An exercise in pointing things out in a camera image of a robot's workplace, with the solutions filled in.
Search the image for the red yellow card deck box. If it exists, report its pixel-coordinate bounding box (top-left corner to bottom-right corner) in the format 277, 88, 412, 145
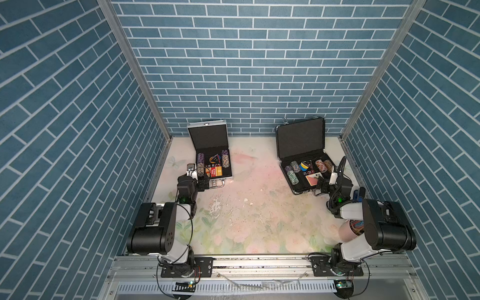
209, 166, 223, 178

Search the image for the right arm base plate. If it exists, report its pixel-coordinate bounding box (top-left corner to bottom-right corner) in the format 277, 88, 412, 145
307, 254, 364, 277

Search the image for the black poker set case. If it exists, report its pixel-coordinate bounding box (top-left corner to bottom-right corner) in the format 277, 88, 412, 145
275, 117, 336, 195

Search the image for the yellow dealer button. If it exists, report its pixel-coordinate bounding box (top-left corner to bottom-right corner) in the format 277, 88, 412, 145
299, 161, 310, 171

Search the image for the ace of spades card deck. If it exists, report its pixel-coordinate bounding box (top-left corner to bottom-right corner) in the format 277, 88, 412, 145
306, 173, 323, 186

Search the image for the triangular button black case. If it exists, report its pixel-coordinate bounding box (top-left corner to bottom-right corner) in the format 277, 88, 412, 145
302, 160, 313, 170

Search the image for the purple chip stack left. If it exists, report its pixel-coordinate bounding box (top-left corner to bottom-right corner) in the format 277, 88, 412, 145
197, 152, 205, 168

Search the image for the silver aluminium poker case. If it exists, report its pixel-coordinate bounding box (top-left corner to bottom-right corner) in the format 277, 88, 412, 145
187, 120, 233, 189

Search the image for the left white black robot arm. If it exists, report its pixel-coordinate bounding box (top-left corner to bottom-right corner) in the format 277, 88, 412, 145
126, 175, 209, 268

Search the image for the aluminium front rail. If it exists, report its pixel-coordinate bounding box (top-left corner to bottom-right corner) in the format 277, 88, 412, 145
106, 254, 415, 282

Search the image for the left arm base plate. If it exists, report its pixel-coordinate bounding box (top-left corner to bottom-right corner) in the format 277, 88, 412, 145
160, 256, 214, 278

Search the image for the triangular all-in button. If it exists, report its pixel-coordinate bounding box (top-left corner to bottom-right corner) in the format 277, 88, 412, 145
209, 154, 223, 166

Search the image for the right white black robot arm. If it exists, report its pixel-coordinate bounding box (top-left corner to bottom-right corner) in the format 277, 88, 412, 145
315, 176, 417, 275

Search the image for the red white chip stack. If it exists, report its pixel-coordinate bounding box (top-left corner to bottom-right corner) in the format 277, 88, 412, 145
315, 159, 328, 173

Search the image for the brown dark chip stack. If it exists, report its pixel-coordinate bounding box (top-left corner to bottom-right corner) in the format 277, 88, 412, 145
323, 159, 335, 173

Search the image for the green white chip stack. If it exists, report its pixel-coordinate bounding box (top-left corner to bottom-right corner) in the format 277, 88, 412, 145
287, 171, 300, 185

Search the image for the orange blue chips black case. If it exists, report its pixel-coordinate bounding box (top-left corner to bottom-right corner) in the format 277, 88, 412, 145
290, 161, 301, 173

